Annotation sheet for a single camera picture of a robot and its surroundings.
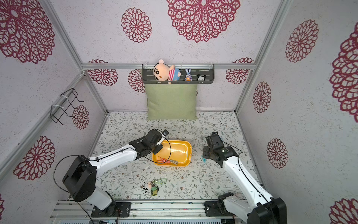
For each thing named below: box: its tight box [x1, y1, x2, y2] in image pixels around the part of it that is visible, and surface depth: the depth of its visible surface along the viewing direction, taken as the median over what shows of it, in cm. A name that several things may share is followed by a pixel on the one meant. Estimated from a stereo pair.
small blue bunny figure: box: [184, 68, 193, 82], surface depth 93 cm
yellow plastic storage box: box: [151, 140, 193, 168], surface depth 93 cm
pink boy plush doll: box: [153, 58, 182, 84], surface depth 87 cm
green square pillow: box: [144, 83, 198, 121], surface depth 102 cm
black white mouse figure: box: [197, 73, 207, 81], surface depth 94 cm
